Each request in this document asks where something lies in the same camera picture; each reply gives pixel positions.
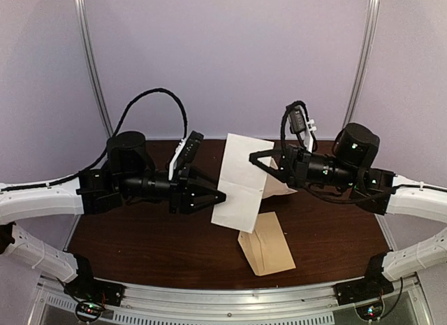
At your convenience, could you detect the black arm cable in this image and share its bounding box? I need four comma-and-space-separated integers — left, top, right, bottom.
0, 87, 189, 193
279, 100, 395, 204

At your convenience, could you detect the front aluminium slotted rail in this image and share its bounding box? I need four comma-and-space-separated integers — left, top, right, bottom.
25, 275, 434, 324

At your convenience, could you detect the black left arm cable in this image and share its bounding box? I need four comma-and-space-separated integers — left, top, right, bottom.
0, 87, 189, 193

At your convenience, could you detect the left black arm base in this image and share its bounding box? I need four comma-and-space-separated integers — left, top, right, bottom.
64, 254, 125, 307

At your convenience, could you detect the round circuit board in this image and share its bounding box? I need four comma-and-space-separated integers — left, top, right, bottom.
75, 301, 105, 322
355, 301, 384, 322

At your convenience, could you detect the brown kraft envelope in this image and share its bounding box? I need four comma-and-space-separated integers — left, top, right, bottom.
237, 212, 296, 276

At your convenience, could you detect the right aluminium frame post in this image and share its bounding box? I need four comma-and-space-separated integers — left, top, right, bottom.
343, 0, 380, 126

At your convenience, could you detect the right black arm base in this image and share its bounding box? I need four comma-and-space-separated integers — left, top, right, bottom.
334, 252, 394, 305

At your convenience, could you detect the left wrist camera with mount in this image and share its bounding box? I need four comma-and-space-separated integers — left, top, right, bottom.
168, 131, 204, 180

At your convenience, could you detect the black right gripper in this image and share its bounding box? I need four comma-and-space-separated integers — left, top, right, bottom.
249, 144, 358, 190

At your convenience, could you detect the right round circuit board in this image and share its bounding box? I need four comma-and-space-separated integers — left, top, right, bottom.
355, 301, 384, 322

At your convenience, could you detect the ornate letter sheet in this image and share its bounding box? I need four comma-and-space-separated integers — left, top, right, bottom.
211, 133, 274, 233
258, 172, 297, 199

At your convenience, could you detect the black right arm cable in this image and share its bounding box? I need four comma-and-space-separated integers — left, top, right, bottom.
279, 100, 395, 204

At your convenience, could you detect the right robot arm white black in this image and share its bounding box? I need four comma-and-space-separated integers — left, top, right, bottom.
249, 123, 446, 222

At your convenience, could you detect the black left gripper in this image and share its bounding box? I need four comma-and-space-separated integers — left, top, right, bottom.
117, 166, 227, 217

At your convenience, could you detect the left round circuit board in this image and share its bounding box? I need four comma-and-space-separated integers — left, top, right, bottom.
75, 301, 105, 322

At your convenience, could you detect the left aluminium frame post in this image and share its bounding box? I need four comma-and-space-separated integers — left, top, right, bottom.
74, 0, 113, 138

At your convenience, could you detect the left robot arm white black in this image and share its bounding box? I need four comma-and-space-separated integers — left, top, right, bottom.
1, 131, 226, 300

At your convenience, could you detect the aluminium frame post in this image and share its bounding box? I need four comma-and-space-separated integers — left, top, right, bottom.
343, 0, 380, 126
74, 0, 113, 138

